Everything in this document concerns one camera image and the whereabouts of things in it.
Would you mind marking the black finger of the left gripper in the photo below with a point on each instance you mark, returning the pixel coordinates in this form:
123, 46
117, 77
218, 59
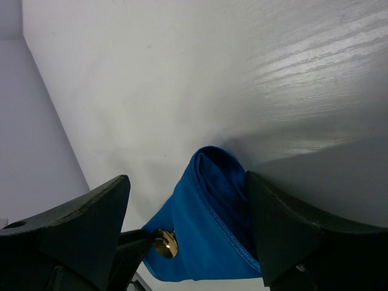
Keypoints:
131, 250

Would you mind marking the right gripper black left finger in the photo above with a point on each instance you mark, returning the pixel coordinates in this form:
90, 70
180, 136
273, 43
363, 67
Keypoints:
69, 247

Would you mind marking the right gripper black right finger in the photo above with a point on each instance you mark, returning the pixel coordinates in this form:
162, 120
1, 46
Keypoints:
301, 247

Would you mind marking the gold spoon green handle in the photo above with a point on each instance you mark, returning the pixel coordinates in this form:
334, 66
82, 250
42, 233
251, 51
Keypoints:
165, 243

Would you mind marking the blue cloth napkin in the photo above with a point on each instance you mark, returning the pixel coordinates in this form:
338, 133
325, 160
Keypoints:
209, 214

